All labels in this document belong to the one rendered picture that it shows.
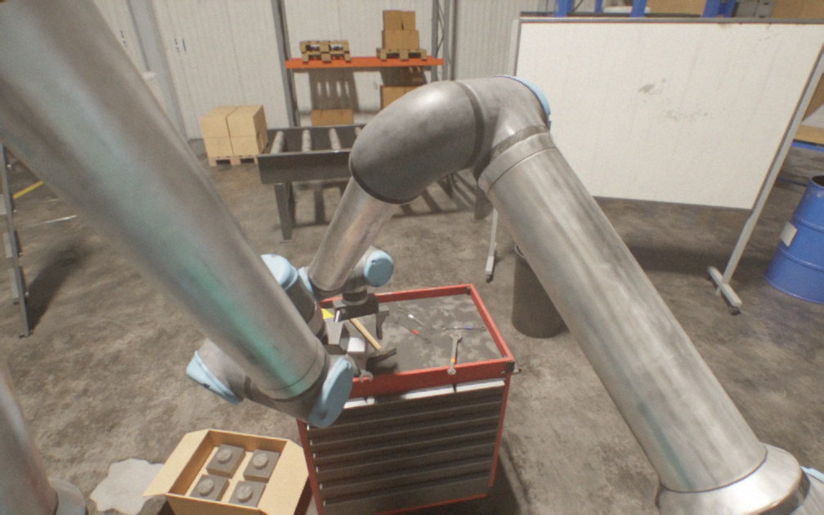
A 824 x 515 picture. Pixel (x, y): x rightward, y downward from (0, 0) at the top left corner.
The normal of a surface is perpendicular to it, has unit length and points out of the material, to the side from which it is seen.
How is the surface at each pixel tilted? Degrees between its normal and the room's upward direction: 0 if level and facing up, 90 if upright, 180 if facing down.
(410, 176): 111
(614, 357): 80
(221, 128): 90
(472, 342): 0
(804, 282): 90
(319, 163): 90
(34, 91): 103
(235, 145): 90
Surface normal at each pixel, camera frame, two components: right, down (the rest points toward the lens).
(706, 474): -0.51, 0.01
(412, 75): 0.16, 0.49
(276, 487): 0.65, -0.61
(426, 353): 0.00, -0.87
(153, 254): 0.22, 0.72
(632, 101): -0.25, 0.48
